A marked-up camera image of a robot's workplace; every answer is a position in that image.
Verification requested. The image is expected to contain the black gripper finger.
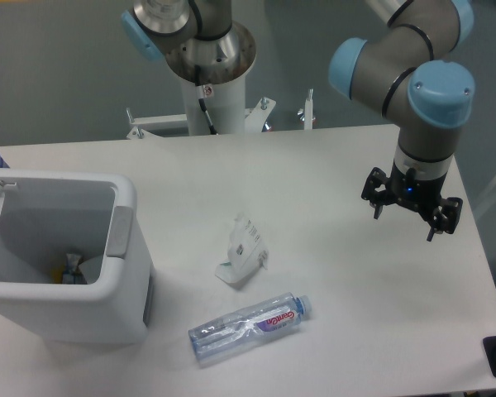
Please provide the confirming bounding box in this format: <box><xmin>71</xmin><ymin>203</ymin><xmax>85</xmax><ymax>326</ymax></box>
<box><xmin>427</xmin><ymin>197</ymin><xmax>463</xmax><ymax>242</ymax></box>
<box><xmin>361</xmin><ymin>167</ymin><xmax>389</xmax><ymax>219</ymax></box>

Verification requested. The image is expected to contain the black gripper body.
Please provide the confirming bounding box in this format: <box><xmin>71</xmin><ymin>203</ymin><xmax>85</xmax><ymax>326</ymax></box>
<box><xmin>389</xmin><ymin>164</ymin><xmax>446</xmax><ymax>223</ymax></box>

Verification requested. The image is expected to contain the clear plastic water bottle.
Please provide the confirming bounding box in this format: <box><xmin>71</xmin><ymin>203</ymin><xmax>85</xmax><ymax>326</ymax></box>
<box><xmin>188</xmin><ymin>293</ymin><xmax>312</xmax><ymax>364</ymax></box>

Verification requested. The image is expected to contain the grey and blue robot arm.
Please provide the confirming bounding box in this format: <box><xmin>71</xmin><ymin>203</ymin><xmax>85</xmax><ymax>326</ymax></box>
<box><xmin>121</xmin><ymin>1</ymin><xmax>475</xmax><ymax>235</ymax></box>

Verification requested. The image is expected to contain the white trash can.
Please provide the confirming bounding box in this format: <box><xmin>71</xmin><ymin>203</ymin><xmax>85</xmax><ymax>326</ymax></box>
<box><xmin>0</xmin><ymin>168</ymin><xmax>155</xmax><ymax>344</ymax></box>

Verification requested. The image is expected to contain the blue wrapper inside bin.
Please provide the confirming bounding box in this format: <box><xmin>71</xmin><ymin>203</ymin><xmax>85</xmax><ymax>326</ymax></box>
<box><xmin>61</xmin><ymin>253</ymin><xmax>86</xmax><ymax>285</ymax></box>

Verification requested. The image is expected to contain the white bracket with bolt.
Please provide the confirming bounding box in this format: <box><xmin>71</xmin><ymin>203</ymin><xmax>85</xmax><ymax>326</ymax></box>
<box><xmin>297</xmin><ymin>88</ymin><xmax>317</xmax><ymax>130</ymax></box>

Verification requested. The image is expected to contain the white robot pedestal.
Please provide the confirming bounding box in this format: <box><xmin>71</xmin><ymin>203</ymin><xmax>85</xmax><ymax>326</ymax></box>
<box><xmin>125</xmin><ymin>22</ymin><xmax>278</xmax><ymax>141</ymax></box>

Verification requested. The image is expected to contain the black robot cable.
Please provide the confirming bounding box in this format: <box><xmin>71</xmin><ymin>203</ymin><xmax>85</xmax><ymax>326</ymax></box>
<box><xmin>193</xmin><ymin>64</ymin><xmax>219</xmax><ymax>136</ymax></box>

